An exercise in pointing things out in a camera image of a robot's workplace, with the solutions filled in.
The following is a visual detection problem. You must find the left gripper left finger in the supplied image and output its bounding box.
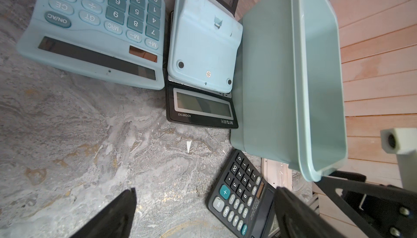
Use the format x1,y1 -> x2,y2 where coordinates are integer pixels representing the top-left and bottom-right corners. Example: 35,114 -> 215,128
71,188 -> 137,238

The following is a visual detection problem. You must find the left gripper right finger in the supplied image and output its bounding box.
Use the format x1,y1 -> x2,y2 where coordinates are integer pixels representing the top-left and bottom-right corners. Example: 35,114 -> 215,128
274,187 -> 344,238

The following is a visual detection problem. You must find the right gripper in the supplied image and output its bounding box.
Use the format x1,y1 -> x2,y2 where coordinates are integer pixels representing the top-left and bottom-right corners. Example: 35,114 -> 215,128
316,171 -> 417,238

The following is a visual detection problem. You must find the mint green storage box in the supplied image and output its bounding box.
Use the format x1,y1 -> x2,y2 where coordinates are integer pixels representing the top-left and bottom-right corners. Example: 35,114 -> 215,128
230,0 -> 347,182

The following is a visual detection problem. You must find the upturned pink calculator right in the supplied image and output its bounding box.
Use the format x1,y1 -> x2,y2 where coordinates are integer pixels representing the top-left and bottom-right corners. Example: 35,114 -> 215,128
261,158 -> 293,191

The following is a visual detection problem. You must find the large black desk calculator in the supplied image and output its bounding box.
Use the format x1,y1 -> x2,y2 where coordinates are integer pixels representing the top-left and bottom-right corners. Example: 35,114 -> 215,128
162,0 -> 240,129

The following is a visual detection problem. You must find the blue calculator under pink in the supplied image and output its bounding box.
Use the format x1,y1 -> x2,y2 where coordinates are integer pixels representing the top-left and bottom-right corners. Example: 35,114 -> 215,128
16,0 -> 166,90

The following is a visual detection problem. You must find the upturned light blue calculator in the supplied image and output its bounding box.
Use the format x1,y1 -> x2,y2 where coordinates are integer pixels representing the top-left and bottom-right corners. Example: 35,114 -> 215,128
167,0 -> 243,94

